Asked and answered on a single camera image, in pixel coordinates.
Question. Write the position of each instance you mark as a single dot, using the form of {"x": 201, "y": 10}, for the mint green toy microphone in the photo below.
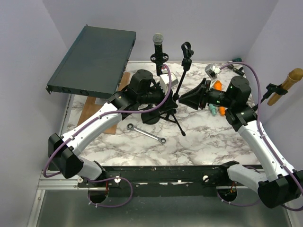
{"x": 212, "y": 109}

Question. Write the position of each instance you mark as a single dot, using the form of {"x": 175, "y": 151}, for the black tripod shock-mount stand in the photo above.
{"x": 159, "y": 59}

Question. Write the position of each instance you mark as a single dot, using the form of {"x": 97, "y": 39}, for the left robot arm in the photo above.
{"x": 141, "y": 96}

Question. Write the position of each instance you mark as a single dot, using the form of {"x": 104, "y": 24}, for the silver ratchet wrench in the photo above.
{"x": 130, "y": 126}

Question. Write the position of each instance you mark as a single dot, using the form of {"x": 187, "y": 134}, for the wooden board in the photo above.
{"x": 90, "y": 108}

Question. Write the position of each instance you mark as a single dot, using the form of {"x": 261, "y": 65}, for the green-handled screwdriver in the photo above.
{"x": 237, "y": 60}

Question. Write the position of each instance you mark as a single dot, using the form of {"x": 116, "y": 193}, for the black microphone silver grille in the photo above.
{"x": 158, "y": 40}

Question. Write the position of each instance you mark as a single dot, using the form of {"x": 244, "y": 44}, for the gold microphone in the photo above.
{"x": 293, "y": 77}

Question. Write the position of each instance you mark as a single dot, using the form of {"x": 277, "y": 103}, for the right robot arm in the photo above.
{"x": 280, "y": 182}

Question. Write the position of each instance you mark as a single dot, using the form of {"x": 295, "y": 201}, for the black round-base clip stand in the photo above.
{"x": 271, "y": 88}

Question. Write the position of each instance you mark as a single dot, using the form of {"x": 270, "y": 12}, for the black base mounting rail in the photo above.
{"x": 163, "y": 181}

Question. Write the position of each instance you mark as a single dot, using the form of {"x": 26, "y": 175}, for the dark rack-mount equipment case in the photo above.
{"x": 94, "y": 64}

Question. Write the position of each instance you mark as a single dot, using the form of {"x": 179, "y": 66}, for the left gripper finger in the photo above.
{"x": 169, "y": 106}
{"x": 171, "y": 101}

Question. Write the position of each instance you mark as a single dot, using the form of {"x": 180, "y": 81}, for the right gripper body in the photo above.
{"x": 202, "y": 94}

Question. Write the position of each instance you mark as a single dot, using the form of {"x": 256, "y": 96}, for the black round-base shock-mount stand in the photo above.
{"x": 150, "y": 118}

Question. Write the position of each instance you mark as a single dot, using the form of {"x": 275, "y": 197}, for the orange toy microphone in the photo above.
{"x": 218, "y": 86}

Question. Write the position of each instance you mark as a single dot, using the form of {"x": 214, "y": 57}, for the black tripod clip stand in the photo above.
{"x": 186, "y": 64}

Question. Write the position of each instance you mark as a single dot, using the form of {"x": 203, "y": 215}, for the aluminium frame rail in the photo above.
{"x": 57, "y": 183}

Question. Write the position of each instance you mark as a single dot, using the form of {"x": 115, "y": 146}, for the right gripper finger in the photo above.
{"x": 196, "y": 92}
{"x": 190, "y": 101}

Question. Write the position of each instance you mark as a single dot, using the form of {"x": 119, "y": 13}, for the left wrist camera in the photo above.
{"x": 164, "y": 80}

